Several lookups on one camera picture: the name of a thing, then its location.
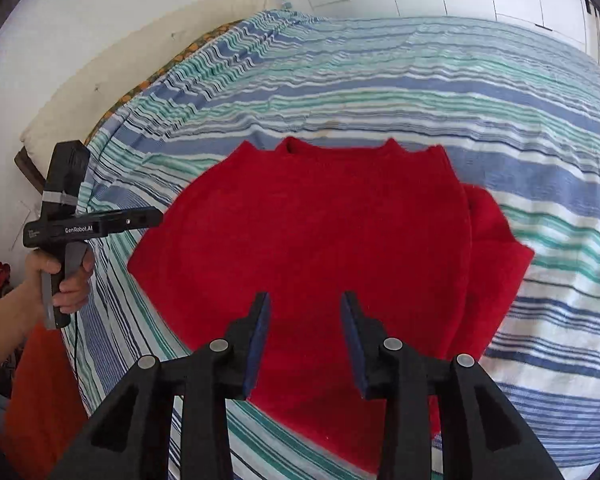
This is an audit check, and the red knit sweater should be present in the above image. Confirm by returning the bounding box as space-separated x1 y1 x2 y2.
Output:
128 137 533 472

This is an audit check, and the person's left forearm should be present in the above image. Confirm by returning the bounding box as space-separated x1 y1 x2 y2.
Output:
0 283 44 365

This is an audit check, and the person's left hand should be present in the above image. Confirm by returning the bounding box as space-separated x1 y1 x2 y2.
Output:
23 247 96 316

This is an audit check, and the red cloth on floor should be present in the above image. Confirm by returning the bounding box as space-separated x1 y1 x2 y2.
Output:
0 250 87 479

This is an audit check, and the cream mattress edge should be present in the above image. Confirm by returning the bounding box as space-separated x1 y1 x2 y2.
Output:
15 0 283 174

